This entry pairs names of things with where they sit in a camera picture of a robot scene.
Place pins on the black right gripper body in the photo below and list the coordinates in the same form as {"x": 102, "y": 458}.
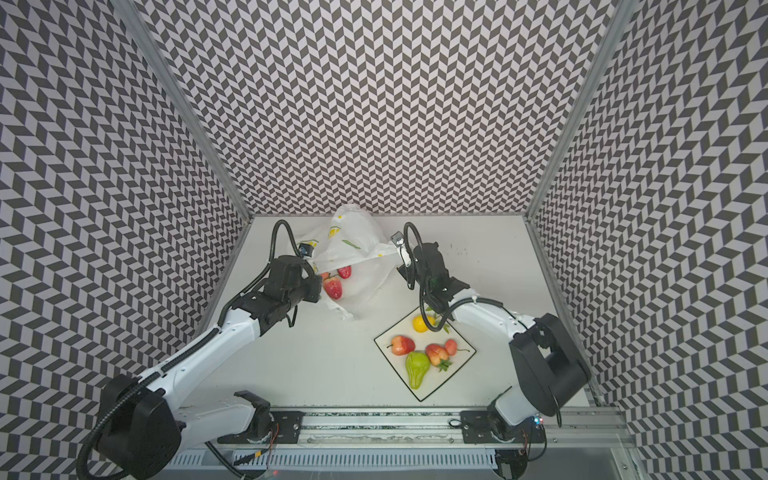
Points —
{"x": 414, "y": 264}

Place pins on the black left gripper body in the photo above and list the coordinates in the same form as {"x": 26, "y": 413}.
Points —
{"x": 306, "y": 292}

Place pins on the yellow fake lemon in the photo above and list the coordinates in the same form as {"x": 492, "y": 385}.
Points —
{"x": 429, "y": 323}

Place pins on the small pink fake peach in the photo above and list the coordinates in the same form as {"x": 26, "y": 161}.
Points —
{"x": 451, "y": 348}

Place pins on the red-yellow fake strawberry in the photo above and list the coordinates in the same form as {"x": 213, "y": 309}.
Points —
{"x": 438, "y": 357}

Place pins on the large red fake apple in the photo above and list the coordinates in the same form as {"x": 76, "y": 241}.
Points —
{"x": 401, "y": 345}

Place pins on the white lemon-print plastic bag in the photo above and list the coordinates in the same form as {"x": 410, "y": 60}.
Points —
{"x": 352, "y": 237}

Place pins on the green fake pear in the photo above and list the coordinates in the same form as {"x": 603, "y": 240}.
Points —
{"x": 417, "y": 365}

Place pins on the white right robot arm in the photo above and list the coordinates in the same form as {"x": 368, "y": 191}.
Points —
{"x": 549, "y": 367}

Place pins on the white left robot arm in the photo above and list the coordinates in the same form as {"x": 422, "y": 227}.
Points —
{"x": 141, "y": 423}

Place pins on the white perforated vent strip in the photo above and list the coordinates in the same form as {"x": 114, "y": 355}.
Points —
{"x": 354, "y": 460}

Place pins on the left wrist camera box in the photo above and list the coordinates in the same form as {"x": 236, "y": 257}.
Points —
{"x": 306, "y": 248}

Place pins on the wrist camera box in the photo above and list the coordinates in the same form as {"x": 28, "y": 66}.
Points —
{"x": 398, "y": 240}
{"x": 306, "y": 248}

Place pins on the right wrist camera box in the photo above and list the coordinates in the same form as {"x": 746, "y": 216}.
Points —
{"x": 398, "y": 240}

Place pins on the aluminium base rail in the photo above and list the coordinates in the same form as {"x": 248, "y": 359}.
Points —
{"x": 432, "y": 427}

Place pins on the aluminium left corner post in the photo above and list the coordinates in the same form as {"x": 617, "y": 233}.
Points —
{"x": 128, "y": 13}

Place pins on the aluminium corner post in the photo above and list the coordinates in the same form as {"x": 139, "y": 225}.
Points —
{"x": 606, "y": 49}
{"x": 128, "y": 13}

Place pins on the aluminium right corner post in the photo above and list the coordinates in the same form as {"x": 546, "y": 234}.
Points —
{"x": 606, "y": 49}

